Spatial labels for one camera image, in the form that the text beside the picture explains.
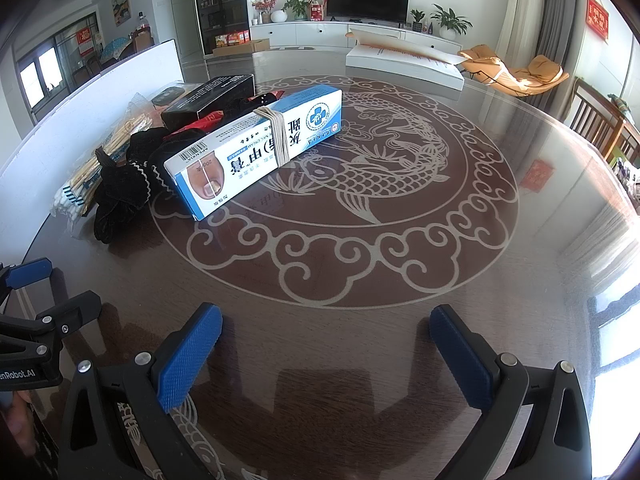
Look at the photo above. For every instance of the framed wall painting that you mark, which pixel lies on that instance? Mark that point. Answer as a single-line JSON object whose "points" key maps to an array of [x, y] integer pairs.
{"points": [[120, 6]]}

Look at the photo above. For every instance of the tan rubber bands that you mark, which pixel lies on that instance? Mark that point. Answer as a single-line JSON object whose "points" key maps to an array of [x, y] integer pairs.
{"points": [[277, 132]]}

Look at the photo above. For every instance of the orange lounge chair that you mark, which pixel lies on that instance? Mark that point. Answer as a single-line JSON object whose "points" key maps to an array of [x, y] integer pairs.
{"points": [[520, 72]]}

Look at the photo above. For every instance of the red foil packet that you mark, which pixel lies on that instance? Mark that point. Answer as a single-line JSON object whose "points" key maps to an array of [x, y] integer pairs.
{"points": [[199, 122]]}

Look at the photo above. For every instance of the blue white cream box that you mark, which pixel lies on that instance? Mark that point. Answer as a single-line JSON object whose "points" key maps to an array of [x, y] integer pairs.
{"points": [[235, 157]]}

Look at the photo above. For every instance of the bag of cotton swabs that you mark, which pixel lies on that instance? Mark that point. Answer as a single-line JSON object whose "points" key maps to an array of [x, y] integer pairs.
{"points": [[70, 205]]}

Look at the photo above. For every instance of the small potted plant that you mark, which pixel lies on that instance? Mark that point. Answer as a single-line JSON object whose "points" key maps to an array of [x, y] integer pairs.
{"points": [[417, 17]]}

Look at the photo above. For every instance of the bushy green potted plant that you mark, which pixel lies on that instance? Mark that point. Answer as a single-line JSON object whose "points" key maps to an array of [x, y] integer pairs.
{"points": [[299, 6]]}

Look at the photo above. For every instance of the white television cabinet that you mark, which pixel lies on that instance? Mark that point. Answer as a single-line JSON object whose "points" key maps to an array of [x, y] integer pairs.
{"points": [[320, 34]]}

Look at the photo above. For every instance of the white board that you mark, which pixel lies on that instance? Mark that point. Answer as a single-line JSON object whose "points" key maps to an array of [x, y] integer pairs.
{"points": [[75, 105]]}

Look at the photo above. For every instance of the red wall poster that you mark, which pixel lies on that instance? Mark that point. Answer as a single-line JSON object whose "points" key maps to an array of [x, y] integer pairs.
{"points": [[597, 17]]}

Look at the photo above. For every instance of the red paper under glass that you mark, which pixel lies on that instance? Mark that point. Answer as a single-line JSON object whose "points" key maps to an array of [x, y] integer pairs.
{"points": [[537, 176]]}

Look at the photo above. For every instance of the wooden chair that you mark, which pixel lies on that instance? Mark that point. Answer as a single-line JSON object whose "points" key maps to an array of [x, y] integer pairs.
{"points": [[595, 115]]}

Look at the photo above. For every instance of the bag of wooden sticks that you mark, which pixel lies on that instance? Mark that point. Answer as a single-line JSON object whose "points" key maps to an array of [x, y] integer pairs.
{"points": [[107, 152]]}

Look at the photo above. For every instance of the dark glass display cabinet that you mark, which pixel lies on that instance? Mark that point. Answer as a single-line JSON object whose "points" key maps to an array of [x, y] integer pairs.
{"points": [[220, 0]]}

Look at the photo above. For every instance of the white flat carton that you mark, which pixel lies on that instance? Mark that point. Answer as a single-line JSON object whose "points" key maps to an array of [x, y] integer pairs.
{"points": [[400, 67]]}

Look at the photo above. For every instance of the red black snack wrapper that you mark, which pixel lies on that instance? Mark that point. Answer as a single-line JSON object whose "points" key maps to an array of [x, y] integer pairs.
{"points": [[267, 96]]}

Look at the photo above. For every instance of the black printed box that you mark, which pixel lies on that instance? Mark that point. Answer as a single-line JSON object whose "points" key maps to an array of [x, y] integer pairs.
{"points": [[215, 92]]}

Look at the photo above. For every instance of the red window sign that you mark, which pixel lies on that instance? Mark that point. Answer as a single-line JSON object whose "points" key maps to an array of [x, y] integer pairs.
{"points": [[86, 40]]}

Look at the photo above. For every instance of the grey curtain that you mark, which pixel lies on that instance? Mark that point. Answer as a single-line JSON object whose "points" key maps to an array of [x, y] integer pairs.
{"points": [[555, 25]]}

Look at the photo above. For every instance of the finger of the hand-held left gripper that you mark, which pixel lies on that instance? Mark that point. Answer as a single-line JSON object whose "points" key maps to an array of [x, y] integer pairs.
{"points": [[70, 312], [30, 272]]}

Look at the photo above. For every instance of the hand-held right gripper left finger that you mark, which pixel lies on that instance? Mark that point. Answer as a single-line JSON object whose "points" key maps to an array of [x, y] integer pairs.
{"points": [[190, 360]]}

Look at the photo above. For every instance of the round white vase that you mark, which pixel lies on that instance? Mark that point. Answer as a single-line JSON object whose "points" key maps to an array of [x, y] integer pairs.
{"points": [[279, 16]]}

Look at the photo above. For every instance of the red flower bouquet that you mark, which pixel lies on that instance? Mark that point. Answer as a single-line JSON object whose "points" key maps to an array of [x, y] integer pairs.
{"points": [[265, 4]]}

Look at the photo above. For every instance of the red gift box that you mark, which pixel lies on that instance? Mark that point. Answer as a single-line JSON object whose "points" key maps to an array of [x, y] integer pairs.
{"points": [[316, 11]]}

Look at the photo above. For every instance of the large leafy potted plant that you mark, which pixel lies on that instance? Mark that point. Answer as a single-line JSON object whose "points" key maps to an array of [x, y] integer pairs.
{"points": [[450, 20]]}

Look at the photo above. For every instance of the person's left hand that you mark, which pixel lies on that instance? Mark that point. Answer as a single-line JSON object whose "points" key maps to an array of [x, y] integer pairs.
{"points": [[17, 430]]}

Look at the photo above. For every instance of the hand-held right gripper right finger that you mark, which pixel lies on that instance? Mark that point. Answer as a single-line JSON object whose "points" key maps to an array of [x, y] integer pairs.
{"points": [[460, 360]]}

